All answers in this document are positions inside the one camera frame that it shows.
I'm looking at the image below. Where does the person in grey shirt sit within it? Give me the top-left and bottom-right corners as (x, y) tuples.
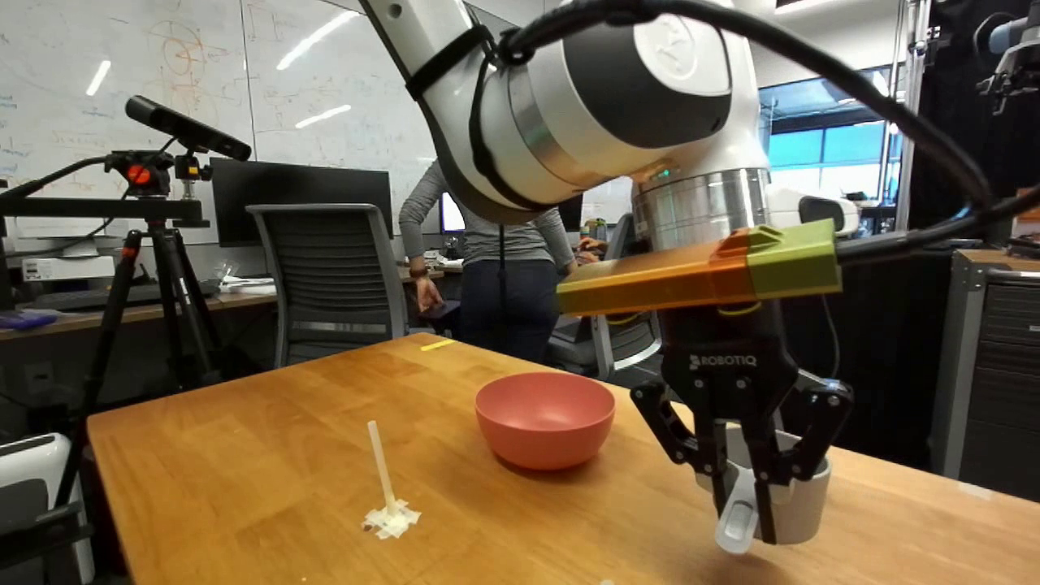
(399, 159), (577, 365)

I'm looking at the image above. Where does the black bar camera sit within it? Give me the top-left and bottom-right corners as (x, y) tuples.
(124, 95), (253, 167)

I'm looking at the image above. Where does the small grey pot with handle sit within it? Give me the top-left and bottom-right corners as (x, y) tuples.
(711, 426), (835, 559)

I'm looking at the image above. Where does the black camera tripod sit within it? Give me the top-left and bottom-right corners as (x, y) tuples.
(0, 143), (224, 514)

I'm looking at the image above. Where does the grey office chair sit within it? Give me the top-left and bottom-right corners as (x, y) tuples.
(242, 201), (409, 371)

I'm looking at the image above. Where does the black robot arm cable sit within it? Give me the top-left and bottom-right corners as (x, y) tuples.
(490, 0), (1040, 256)

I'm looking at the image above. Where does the white and black chair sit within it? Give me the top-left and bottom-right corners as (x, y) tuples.
(0, 428), (93, 585)

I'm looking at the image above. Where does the wooden side desk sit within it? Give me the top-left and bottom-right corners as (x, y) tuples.
(0, 283), (278, 343)

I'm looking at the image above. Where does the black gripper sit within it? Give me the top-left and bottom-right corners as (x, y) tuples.
(630, 301), (857, 545)

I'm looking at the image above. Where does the grey metal tool cabinet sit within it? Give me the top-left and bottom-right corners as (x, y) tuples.
(931, 247), (1040, 504)

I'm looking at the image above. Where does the black draped table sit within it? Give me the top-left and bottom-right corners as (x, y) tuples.
(776, 247), (959, 458)

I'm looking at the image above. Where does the peach plastic bowl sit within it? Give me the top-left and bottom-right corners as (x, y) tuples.
(471, 371), (617, 473)

